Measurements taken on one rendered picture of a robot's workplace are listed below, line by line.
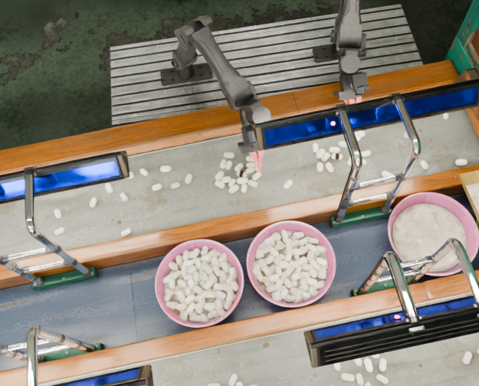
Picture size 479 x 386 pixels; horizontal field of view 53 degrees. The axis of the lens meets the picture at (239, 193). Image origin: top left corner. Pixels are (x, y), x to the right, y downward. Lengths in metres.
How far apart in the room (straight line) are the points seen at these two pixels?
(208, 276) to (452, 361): 0.73
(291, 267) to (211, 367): 0.37
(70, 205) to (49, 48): 1.65
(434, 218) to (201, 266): 0.75
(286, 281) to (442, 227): 0.52
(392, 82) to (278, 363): 1.02
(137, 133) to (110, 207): 0.27
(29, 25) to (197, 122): 1.87
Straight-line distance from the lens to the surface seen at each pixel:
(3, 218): 1.78
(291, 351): 1.45
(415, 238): 1.58
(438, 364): 1.51
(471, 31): 1.82
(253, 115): 1.40
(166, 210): 1.59
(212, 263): 1.51
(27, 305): 1.72
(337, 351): 1.10
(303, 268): 1.49
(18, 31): 3.37
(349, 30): 1.61
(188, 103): 1.87
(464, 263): 1.18
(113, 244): 1.57
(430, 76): 1.87
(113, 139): 1.73
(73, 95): 2.91
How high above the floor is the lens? 2.18
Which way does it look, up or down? 65 degrees down
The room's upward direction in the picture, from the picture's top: 9 degrees counter-clockwise
